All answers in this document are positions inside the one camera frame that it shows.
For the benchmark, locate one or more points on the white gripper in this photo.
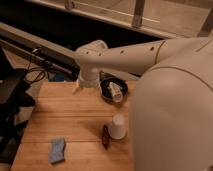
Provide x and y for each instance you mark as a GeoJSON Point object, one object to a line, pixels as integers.
{"type": "Point", "coordinates": [88, 78]}

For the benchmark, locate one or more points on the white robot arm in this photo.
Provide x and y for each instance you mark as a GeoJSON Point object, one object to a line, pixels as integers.
{"type": "Point", "coordinates": [171, 114]}

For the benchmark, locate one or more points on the black round bowl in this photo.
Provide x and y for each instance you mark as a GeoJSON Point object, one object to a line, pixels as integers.
{"type": "Point", "coordinates": [105, 92]}

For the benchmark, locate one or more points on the blue object behind table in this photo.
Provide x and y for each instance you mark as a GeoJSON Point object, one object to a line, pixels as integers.
{"type": "Point", "coordinates": [57, 78]}

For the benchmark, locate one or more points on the dark red wrapped snack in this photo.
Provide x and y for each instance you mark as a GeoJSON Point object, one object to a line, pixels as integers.
{"type": "Point", "coordinates": [105, 137]}

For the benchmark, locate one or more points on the white upside-down paper cup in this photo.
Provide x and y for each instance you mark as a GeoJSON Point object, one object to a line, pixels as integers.
{"type": "Point", "coordinates": [117, 128]}

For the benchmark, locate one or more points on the black equipment on left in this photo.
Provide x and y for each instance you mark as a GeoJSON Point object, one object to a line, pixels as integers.
{"type": "Point", "coordinates": [13, 96]}

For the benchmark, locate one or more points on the blue sponge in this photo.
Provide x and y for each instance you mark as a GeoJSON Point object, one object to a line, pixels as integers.
{"type": "Point", "coordinates": [56, 154]}

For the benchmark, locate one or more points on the metal rail beam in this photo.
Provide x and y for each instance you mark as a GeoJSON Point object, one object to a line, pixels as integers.
{"type": "Point", "coordinates": [31, 47]}

